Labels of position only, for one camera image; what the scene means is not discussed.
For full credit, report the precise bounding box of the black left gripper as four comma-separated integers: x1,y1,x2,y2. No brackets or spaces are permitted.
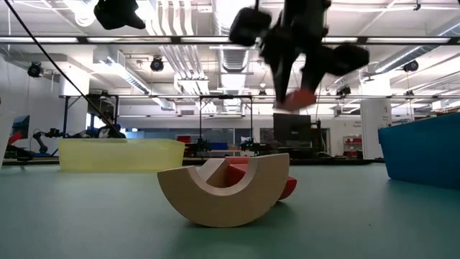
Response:
93,0,147,30

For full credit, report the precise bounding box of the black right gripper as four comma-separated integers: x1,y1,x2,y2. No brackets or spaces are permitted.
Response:
260,0,370,106

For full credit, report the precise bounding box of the orange rectangular block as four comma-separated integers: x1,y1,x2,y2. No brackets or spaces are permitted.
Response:
225,156,252,165
275,88,319,112

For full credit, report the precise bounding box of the red arch block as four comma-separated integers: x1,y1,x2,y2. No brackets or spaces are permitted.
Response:
226,163,298,201

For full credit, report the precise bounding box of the natural wood rectangular block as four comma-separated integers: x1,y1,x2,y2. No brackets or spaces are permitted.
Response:
197,158,231,188

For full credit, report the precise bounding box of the natural wood arch block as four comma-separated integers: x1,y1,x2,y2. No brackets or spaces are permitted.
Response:
157,153,290,229

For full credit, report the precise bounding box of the black computer monitor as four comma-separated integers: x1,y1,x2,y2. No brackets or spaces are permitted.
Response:
272,113,312,143

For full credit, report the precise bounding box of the overhead light bar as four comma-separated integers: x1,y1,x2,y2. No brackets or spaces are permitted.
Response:
0,35,460,45

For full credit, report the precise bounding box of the shelf with red bins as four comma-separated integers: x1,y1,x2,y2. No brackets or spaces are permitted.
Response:
343,135,362,159

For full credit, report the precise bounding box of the white pillar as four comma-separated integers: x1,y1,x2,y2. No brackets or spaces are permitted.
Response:
360,99,392,160

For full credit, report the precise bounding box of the silver ceiling pipe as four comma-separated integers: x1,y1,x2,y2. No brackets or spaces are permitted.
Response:
362,16,460,75

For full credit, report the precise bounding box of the person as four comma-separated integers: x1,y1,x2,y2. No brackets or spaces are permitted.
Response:
95,112,127,140

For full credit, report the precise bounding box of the translucent yellow plastic bin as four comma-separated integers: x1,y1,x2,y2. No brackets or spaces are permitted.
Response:
57,138,186,172

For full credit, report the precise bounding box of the blue plastic bin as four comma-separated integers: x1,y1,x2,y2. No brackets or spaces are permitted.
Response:
377,113,460,191

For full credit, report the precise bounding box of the blue lit screen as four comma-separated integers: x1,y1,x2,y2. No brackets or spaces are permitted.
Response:
9,114,31,145

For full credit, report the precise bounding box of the green table mat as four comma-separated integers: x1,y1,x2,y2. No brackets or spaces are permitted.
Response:
0,163,460,259

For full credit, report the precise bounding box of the silver ventilation duct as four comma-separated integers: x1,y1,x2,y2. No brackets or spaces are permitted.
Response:
211,0,262,112

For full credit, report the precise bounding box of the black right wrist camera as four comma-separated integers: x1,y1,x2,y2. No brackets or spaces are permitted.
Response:
229,6,273,47

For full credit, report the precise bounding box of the black background station frame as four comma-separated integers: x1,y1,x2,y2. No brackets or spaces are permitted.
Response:
198,94,254,159

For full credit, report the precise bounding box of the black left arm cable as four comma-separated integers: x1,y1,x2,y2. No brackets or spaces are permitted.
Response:
2,0,125,140

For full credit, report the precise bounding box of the black aluminium table frame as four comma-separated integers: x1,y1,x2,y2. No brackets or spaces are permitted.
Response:
0,157,385,167

